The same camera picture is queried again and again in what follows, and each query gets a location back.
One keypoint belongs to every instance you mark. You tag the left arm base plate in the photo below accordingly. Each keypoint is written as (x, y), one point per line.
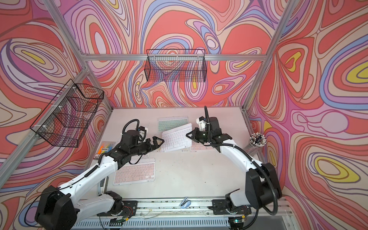
(127, 209)

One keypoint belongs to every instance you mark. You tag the pink keyboard left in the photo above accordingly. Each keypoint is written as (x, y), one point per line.
(136, 157)

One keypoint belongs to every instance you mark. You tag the pink keyboard right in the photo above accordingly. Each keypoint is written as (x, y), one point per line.
(199, 147)

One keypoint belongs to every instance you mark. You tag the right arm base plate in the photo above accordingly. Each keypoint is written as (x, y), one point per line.
(226, 207)

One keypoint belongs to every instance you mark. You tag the pink keyboard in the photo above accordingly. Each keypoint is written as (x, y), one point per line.
(142, 172)
(136, 157)
(199, 147)

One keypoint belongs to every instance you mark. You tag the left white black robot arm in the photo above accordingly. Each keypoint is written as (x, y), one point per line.
(59, 208)

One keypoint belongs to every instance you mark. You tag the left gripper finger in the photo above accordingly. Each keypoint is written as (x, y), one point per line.
(147, 143)
(156, 143)

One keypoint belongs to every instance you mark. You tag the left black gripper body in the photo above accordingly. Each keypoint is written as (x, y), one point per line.
(141, 149)

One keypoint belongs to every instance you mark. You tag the blue white binder clip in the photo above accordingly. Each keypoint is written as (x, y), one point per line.
(185, 203)

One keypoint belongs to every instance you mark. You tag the colourful marker pack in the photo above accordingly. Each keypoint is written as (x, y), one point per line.
(105, 146)

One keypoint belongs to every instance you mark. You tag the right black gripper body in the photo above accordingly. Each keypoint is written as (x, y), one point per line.
(205, 136)

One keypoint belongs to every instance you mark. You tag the black wire basket back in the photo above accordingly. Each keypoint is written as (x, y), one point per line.
(176, 65)

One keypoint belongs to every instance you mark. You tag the black wire basket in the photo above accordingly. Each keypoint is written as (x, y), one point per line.
(76, 105)
(176, 65)

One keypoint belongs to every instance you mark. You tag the metal cup with pencils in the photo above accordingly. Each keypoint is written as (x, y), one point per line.
(256, 142)

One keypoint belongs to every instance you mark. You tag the green keyboard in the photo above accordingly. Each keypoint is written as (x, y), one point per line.
(167, 123)

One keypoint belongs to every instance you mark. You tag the pink keyboard front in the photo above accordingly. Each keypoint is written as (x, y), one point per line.
(142, 172)

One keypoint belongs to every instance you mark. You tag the white keyboard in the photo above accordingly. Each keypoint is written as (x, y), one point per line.
(176, 139)

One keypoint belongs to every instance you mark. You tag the black wire basket left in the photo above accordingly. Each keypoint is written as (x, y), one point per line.
(76, 105)

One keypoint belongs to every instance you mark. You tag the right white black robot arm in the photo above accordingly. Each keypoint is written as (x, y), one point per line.
(262, 188)

